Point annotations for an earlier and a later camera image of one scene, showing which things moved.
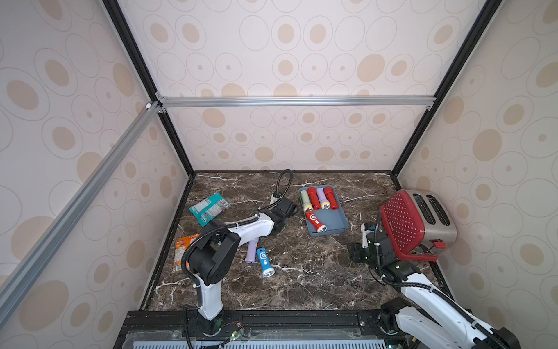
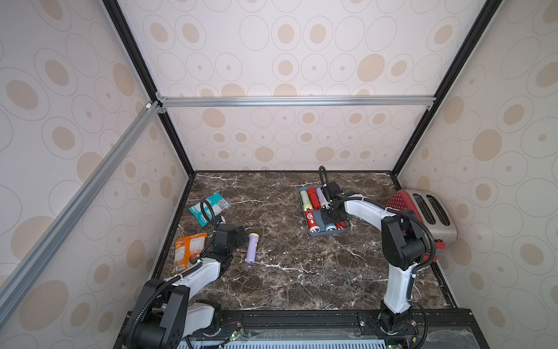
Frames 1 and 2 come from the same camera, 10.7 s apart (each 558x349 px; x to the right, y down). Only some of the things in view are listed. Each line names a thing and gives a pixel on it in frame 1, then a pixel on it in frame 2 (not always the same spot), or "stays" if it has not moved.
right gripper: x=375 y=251 → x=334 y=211
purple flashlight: x=323 y=199 stays
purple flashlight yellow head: x=251 y=251 stays
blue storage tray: x=334 y=219 stays
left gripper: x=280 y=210 → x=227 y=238
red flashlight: x=314 y=198 stays
